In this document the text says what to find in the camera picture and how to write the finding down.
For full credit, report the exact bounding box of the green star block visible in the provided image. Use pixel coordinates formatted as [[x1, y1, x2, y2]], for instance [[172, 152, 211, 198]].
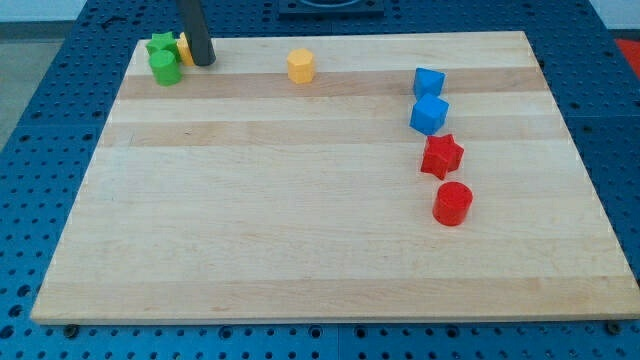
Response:
[[145, 31, 181, 62]]

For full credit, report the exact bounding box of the blue cube block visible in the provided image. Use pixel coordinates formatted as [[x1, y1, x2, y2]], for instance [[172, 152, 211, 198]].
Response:
[[413, 67, 446, 100], [409, 94, 449, 135]]

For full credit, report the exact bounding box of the upper blue cube block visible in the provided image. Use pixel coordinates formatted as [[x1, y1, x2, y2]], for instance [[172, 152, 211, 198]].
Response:
[[413, 67, 446, 100]]

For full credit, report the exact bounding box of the yellow hexagon block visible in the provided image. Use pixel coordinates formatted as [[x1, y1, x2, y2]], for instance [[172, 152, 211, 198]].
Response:
[[286, 48, 315, 84]]

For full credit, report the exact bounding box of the red star block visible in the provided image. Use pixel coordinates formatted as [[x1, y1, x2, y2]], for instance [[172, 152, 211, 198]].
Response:
[[420, 134, 464, 180]]

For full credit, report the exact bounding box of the red circle block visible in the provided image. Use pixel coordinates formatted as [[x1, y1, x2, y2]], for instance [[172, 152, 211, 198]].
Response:
[[432, 182, 473, 226]]

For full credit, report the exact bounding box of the yellow heart block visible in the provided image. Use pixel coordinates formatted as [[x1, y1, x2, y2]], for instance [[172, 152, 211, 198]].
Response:
[[176, 32, 195, 66]]

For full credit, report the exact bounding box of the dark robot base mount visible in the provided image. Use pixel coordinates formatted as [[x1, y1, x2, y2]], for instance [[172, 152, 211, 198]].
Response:
[[277, 0, 385, 19]]

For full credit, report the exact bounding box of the green circle block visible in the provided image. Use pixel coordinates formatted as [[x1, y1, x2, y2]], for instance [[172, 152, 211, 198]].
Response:
[[149, 50, 182, 86]]

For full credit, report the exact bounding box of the wooden board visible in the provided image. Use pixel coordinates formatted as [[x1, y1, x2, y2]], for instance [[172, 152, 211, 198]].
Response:
[[31, 31, 639, 325]]

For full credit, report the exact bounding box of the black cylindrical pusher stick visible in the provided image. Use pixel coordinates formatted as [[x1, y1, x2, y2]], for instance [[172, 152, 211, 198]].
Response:
[[176, 0, 216, 67]]

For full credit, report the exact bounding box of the lower blue cube block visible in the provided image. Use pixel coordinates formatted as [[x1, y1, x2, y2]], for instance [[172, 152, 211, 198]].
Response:
[[409, 94, 449, 135]]

